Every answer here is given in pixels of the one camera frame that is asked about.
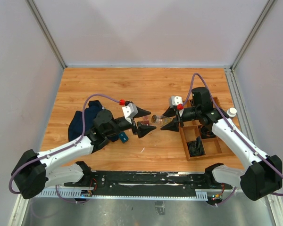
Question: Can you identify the clear pill bottle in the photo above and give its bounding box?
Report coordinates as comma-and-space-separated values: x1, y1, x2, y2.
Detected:
151, 114, 173, 127

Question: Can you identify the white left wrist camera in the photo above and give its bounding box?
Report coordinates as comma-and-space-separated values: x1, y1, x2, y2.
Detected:
122, 103, 136, 124

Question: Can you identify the white pill bottle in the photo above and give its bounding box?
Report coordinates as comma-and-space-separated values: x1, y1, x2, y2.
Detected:
226, 107, 237, 118

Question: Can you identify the wooden compartment tray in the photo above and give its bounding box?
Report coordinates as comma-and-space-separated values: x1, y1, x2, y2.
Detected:
178, 96, 236, 162

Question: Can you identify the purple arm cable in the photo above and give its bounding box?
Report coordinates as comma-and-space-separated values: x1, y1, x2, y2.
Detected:
181, 73, 283, 208
8, 94, 125, 204

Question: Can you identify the dark navy cloth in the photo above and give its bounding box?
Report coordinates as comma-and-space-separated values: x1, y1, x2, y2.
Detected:
68, 100, 103, 142

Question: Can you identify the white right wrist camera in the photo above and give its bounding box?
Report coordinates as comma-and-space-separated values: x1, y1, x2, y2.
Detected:
168, 96, 183, 109

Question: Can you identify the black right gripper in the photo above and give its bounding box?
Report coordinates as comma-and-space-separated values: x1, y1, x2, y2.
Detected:
159, 106, 201, 131

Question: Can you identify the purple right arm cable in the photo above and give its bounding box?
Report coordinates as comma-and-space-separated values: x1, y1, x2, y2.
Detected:
181, 73, 283, 208

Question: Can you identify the teal pill organizer box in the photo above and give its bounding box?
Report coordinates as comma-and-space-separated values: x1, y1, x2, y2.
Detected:
118, 131, 129, 144

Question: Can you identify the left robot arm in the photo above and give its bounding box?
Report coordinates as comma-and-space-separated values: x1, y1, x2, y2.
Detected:
10, 103, 156, 199

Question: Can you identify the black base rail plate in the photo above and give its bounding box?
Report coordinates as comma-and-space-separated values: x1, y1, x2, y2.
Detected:
64, 171, 232, 199

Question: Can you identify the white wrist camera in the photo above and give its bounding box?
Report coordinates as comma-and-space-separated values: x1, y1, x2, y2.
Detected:
122, 103, 136, 124
168, 96, 183, 109

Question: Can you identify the red pill organizer box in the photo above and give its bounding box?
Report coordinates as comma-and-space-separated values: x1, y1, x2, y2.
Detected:
137, 116, 150, 126

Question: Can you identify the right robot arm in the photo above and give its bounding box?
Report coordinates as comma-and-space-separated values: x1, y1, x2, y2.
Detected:
161, 87, 283, 201

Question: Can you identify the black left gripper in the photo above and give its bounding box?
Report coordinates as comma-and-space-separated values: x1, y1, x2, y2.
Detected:
104, 106, 157, 137

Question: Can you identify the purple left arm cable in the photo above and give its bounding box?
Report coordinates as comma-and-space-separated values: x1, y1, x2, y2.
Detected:
8, 94, 125, 204

